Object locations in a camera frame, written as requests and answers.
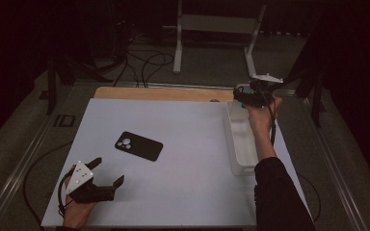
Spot white table board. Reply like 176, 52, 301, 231
40, 97, 311, 229

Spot person's left hand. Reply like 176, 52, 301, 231
62, 176, 97, 229

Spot left hand-held gripper cable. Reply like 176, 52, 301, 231
23, 141, 75, 226

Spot person's right hand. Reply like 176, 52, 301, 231
247, 96, 283, 136

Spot aluminium floor rail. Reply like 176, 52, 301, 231
302, 95, 370, 231
0, 86, 75, 231

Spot black floor cables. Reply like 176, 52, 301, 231
112, 47, 176, 89

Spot white metal stand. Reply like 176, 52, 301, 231
163, 0, 268, 80

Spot black tripod stand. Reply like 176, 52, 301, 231
42, 32, 115, 116

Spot black phone case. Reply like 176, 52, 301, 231
114, 131, 164, 162

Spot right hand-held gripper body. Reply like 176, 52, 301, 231
250, 73, 284, 109

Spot long white plastic tray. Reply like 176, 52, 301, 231
225, 99, 261, 177

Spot black floor marker frame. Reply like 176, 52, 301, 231
53, 114, 76, 128

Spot right hand-held gripper cable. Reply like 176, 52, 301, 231
259, 86, 322, 223

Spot hand-held gripper cable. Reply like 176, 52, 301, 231
259, 86, 322, 223
23, 141, 75, 226

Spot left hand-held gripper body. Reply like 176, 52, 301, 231
66, 161, 116, 204

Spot black metal stand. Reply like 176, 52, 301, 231
259, 18, 327, 128

